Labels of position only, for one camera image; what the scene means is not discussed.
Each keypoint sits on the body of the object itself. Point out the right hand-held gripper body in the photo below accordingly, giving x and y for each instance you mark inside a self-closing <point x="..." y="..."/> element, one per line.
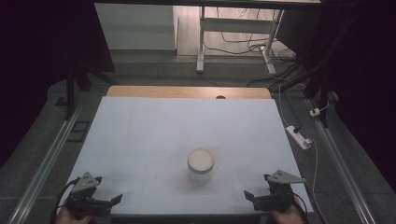
<point x="281" y="194"/>

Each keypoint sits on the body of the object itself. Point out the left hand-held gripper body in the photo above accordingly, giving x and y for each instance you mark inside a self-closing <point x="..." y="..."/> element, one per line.
<point x="83" y="185"/>

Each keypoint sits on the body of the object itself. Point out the clear glass jar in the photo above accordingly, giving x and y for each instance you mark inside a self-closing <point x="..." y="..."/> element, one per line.
<point x="200" y="178"/>

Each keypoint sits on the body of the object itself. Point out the cream jar lid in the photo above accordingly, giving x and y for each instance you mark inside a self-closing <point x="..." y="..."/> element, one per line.
<point x="200" y="159"/>

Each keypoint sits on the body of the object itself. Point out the person's right hand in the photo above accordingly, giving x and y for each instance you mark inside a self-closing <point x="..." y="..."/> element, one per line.
<point x="288" y="217"/>

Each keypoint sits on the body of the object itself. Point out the person's left hand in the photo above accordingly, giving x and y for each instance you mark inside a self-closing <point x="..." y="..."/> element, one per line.
<point x="70" y="218"/>

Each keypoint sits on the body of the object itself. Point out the white power strip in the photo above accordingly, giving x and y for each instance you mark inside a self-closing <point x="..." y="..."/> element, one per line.
<point x="298" y="138"/>

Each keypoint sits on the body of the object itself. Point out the black plug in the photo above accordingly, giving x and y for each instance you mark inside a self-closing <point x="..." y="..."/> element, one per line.
<point x="298" y="128"/>

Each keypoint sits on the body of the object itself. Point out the small white adapter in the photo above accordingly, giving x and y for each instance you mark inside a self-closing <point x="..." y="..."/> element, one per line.
<point x="314" y="112"/>

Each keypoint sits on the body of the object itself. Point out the black metal stand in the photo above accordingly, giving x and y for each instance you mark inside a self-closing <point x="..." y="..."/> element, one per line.
<point x="71" y="90"/>
<point x="323" y="81"/>

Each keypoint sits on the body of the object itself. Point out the wooden table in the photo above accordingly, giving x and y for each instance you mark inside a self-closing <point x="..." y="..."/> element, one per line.
<point x="174" y="92"/>

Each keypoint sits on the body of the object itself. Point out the black curtain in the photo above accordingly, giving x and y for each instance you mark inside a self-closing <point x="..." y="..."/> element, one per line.
<point x="370" y="93"/>
<point x="34" y="62"/>

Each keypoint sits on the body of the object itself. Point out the white-legged desk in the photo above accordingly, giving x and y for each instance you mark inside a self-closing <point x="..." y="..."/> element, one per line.
<point x="200" y="46"/>

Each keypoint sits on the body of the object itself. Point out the pale grey board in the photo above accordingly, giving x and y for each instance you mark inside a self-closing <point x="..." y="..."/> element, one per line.
<point x="134" y="28"/>

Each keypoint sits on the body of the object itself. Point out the aluminium rail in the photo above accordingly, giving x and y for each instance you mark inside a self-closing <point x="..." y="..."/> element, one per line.
<point x="341" y="161"/>
<point x="43" y="169"/>

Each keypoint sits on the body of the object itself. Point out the white metal table frame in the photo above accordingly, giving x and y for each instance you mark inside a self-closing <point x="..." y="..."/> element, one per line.
<point x="249" y="49"/>

